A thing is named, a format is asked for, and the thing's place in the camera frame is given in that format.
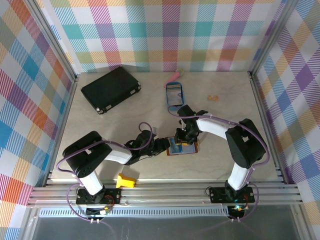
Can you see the brown leather card holder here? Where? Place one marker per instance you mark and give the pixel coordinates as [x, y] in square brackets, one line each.
[168, 151]

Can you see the light blue white card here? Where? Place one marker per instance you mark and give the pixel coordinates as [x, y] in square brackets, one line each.
[186, 149]

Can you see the blue oval tray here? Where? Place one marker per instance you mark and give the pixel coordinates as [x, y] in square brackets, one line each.
[165, 96]

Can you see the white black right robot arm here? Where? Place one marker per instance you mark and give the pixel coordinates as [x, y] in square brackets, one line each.
[212, 126]

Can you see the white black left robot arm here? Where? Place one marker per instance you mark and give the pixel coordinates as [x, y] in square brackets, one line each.
[117, 153]

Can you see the stack of plastic cards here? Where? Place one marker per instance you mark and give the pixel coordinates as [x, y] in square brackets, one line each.
[173, 87]

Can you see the small wooden block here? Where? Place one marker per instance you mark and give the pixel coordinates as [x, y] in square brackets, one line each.
[213, 98]

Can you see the yellow plastic part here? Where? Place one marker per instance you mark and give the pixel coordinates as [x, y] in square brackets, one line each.
[126, 181]

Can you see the pink toy microphone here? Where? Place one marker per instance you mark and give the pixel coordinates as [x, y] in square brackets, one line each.
[175, 76]

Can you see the black hard case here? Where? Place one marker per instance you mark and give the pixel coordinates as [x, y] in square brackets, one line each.
[110, 87]

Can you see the black controller board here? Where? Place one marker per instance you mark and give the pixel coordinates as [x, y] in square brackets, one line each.
[237, 211]
[96, 212]

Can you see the aluminium frame rail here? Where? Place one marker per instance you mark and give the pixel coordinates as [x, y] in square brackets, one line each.
[175, 195]

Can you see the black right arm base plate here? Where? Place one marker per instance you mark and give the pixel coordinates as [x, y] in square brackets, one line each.
[217, 195]

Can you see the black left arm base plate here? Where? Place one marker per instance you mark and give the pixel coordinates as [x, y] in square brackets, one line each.
[112, 196]

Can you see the aluminium side rail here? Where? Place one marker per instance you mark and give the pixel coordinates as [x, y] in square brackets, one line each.
[264, 112]
[63, 125]

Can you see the aluminium frame post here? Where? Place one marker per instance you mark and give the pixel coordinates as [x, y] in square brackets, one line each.
[52, 37]
[272, 37]

